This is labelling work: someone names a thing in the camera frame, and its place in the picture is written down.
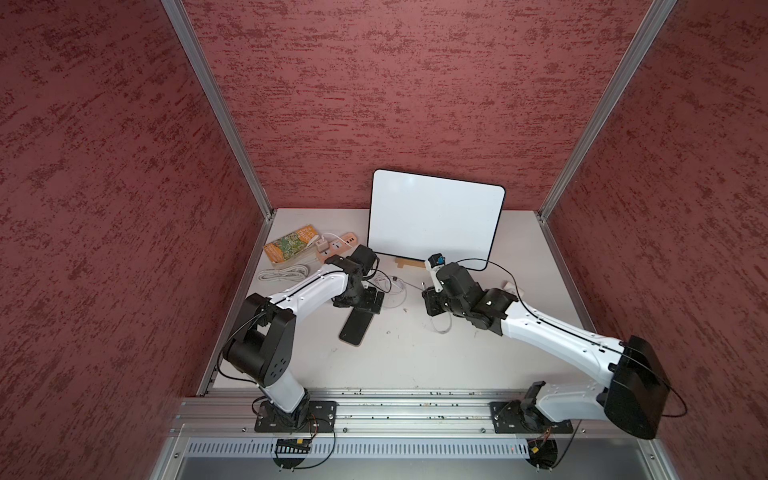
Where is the white charging cable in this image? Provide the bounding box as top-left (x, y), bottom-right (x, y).
top-left (326, 232), bottom-right (457, 335)

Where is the black phone pink case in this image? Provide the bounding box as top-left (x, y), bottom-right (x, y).
top-left (338, 308), bottom-right (374, 347)

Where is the white plug adapter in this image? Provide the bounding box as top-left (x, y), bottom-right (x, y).
top-left (502, 281), bottom-right (523, 297)

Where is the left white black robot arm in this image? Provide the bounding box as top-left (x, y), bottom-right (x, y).
top-left (219, 245), bottom-right (385, 429)

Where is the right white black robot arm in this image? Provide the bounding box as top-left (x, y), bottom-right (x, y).
top-left (422, 254), bottom-right (673, 440)

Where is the pink power strip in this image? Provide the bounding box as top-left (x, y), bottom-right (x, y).
top-left (315, 232), bottom-right (359, 263)

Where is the white charger in strip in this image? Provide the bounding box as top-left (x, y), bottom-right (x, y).
top-left (316, 238), bottom-right (329, 253)

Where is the wooden board stand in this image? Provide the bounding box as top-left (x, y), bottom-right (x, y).
top-left (395, 257), bottom-right (426, 269)

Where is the colourful patterned book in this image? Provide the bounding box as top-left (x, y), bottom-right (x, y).
top-left (263, 225), bottom-right (320, 266)

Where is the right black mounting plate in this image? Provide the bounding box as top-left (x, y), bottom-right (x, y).
top-left (489, 400), bottom-right (574, 435)

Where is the black mounting plate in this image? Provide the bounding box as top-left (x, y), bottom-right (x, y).
top-left (253, 400), bottom-right (338, 434)
top-left (489, 400), bottom-right (574, 435)

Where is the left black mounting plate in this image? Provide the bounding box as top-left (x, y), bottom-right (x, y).
top-left (253, 400), bottom-right (338, 434)

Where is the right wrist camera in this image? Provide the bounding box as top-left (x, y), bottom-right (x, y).
top-left (425, 253), bottom-right (445, 293)

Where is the white power strip cord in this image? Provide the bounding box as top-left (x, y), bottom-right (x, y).
top-left (257, 263), bottom-right (311, 286)

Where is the white board black frame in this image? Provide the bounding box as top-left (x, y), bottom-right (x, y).
top-left (367, 169), bottom-right (506, 271)

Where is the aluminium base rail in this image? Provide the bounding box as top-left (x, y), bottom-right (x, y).
top-left (170, 388), bottom-right (658, 439)

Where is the left aluminium corner post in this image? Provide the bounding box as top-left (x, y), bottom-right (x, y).
top-left (161, 0), bottom-right (274, 221)

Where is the aluminium corner post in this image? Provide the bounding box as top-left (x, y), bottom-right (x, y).
top-left (537, 0), bottom-right (677, 224)
top-left (161, 0), bottom-right (274, 221)

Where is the right aluminium corner post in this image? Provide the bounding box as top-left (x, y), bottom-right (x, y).
top-left (537, 0), bottom-right (677, 224)

